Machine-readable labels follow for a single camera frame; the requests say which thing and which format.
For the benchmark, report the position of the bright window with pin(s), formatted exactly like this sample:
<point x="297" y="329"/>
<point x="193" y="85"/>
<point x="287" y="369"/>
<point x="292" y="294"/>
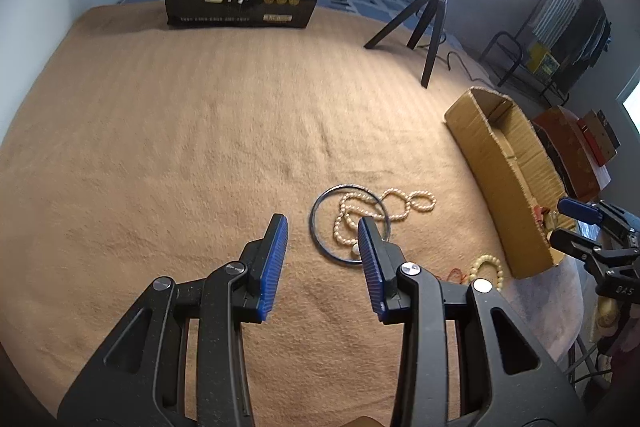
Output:
<point x="632" y="107"/>

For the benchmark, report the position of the striped towel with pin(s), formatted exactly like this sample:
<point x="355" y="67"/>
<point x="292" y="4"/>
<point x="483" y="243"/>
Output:
<point x="550" y="17"/>

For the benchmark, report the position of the yellow box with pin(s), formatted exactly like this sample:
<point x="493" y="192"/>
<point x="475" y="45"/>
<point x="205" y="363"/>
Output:
<point x="542" y="59"/>

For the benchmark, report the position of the orange cloth covered cabinet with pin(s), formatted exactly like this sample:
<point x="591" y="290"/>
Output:
<point x="565" y="132"/>

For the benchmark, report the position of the brown cardboard box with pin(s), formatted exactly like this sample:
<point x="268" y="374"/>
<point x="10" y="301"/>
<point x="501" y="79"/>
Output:
<point x="500" y="167"/>

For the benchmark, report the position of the brown gift box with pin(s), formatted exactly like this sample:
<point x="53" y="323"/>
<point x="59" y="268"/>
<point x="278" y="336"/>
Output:
<point x="597" y="137"/>

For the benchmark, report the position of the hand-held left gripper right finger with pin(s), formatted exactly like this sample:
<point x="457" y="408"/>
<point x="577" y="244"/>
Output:
<point x="370" y="262"/>

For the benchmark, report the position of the dark hanging clothes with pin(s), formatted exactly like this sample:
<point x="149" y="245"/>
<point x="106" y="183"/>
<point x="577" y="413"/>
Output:
<point x="590" y="32"/>

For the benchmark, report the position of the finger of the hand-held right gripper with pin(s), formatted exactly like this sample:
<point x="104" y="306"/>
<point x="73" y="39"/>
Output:
<point x="575" y="208"/>
<point x="570" y="243"/>

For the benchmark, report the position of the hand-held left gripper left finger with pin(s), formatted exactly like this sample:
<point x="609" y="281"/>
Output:
<point x="275" y="257"/>

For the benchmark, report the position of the black clothes rack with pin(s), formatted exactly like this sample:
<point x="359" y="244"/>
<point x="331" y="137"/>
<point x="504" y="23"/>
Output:
<point x="492" y="41"/>

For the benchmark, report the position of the grey mattress cover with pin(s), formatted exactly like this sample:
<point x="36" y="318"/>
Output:
<point x="555" y="307"/>

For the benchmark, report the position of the thin metal bangle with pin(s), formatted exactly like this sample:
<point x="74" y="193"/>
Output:
<point x="321" y="253"/>

